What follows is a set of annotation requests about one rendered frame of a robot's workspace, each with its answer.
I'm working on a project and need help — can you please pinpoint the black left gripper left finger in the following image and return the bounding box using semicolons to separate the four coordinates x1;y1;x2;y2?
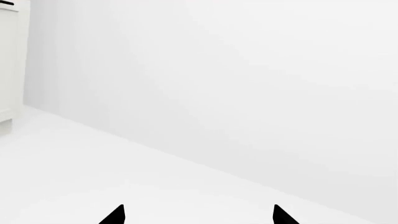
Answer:
98;203;126;224

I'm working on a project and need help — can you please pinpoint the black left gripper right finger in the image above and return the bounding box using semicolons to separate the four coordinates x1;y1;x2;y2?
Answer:
272;203;300;224

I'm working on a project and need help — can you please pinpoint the white cabinet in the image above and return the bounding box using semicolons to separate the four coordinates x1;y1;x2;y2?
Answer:
0;0;31;136

